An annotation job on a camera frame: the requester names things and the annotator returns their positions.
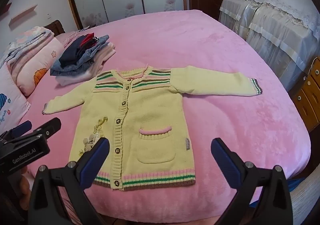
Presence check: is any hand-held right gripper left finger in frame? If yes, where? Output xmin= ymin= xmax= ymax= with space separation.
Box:
xmin=28 ymin=137 xmax=110 ymax=225

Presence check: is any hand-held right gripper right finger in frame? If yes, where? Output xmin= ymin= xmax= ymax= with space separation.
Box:
xmin=211 ymin=138 xmax=293 ymax=225

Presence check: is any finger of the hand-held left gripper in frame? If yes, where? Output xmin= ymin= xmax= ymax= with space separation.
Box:
xmin=4 ymin=120 xmax=33 ymax=139
xmin=34 ymin=118 xmax=62 ymax=140

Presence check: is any yellow knit cardigan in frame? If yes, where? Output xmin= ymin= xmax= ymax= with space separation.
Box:
xmin=43 ymin=64 xmax=263 ymax=192

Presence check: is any stack of folded clothes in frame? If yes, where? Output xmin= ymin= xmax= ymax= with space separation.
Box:
xmin=50 ymin=35 xmax=112 ymax=77

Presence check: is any person's left hand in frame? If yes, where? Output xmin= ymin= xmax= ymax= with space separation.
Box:
xmin=20 ymin=167 xmax=35 ymax=198

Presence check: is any pink cartoon print pillow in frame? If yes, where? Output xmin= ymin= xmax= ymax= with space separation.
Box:
xmin=0 ymin=63 xmax=32 ymax=136

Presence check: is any pink flowered folded quilt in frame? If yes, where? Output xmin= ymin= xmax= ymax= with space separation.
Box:
xmin=0 ymin=26 xmax=64 ymax=98

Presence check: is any dark navy folded garment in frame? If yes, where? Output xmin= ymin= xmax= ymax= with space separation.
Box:
xmin=59 ymin=36 xmax=87 ymax=67

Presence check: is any pale pink folded garment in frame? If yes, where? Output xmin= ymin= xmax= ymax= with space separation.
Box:
xmin=56 ymin=42 xmax=117 ymax=86

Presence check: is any red folded garment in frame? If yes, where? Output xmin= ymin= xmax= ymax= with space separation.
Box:
xmin=81 ymin=35 xmax=95 ymax=46

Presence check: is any dark wooden headboard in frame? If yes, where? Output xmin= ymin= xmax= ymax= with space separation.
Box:
xmin=44 ymin=20 xmax=66 ymax=37

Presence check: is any yellow wooden drawer cabinet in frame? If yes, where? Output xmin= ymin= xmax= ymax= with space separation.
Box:
xmin=291 ymin=56 xmax=320 ymax=132

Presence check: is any pink fleece blanket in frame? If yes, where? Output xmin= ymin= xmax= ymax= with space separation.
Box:
xmin=19 ymin=10 xmax=312 ymax=220

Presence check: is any wooden wall shelf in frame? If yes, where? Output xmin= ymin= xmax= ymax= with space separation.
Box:
xmin=9 ymin=5 xmax=38 ymax=27

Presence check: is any white charging cable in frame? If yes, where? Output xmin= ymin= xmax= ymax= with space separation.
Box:
xmin=304 ymin=56 xmax=319 ymax=81

